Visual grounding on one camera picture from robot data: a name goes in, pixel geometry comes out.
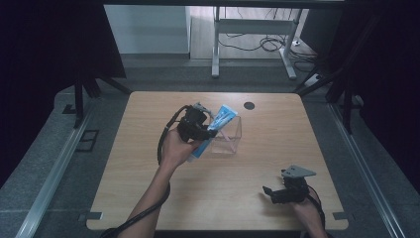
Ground black floor cables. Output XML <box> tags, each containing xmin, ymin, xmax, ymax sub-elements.
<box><xmin>217</xmin><ymin>7</ymin><xmax>320</xmax><ymax>72</ymax></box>

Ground person's right hand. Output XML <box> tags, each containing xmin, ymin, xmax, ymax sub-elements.
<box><xmin>289</xmin><ymin>189</ymin><xmax>326</xmax><ymax>231</ymax></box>

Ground black floor frame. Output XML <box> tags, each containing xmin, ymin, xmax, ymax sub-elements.
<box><xmin>75</xmin><ymin>129</ymin><xmax>100</xmax><ymax>154</ymax></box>

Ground white cabinet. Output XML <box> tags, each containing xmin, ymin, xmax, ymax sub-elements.
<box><xmin>103</xmin><ymin>4</ymin><xmax>192</xmax><ymax>56</ymax></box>

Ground dark curtain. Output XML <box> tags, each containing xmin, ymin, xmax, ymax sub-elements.
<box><xmin>0</xmin><ymin>0</ymin><xmax>127</xmax><ymax>187</ymax></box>
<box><xmin>298</xmin><ymin>0</ymin><xmax>420</xmax><ymax>194</ymax></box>

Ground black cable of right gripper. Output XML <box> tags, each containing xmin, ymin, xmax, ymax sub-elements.
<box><xmin>306</xmin><ymin>184</ymin><xmax>328</xmax><ymax>238</ymax></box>

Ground blue red white toothpaste tube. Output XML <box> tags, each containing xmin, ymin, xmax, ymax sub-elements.
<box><xmin>186</xmin><ymin>104</ymin><xmax>239</xmax><ymax>164</ymax></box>

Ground person's left hand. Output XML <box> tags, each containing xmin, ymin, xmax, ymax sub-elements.
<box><xmin>158</xmin><ymin>127</ymin><xmax>203</xmax><ymax>171</ymax></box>

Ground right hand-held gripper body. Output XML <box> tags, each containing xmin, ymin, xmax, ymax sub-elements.
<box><xmin>270</xmin><ymin>165</ymin><xmax>317</xmax><ymax>204</ymax></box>

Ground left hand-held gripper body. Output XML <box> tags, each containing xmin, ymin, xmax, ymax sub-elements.
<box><xmin>177</xmin><ymin>101</ymin><xmax>219</xmax><ymax>143</ymax></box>

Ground clear plastic box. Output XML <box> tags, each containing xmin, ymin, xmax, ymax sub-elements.
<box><xmin>205</xmin><ymin>115</ymin><xmax>243</xmax><ymax>156</ymax></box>

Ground black metal stand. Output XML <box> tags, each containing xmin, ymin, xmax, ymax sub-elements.
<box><xmin>292</xmin><ymin>14</ymin><xmax>380</xmax><ymax>135</ymax></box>
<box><xmin>72</xmin><ymin>70</ymin><xmax>134</xmax><ymax>130</ymax></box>

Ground aluminium floor rail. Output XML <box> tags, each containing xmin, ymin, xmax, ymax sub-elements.
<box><xmin>14</xmin><ymin>100</ymin><xmax>97</xmax><ymax>238</ymax></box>
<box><xmin>327</xmin><ymin>102</ymin><xmax>406</xmax><ymax>238</ymax></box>

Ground white metal desk frame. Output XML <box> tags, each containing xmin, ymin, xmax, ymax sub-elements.
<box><xmin>211</xmin><ymin>5</ymin><xmax>298</xmax><ymax>80</ymax></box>

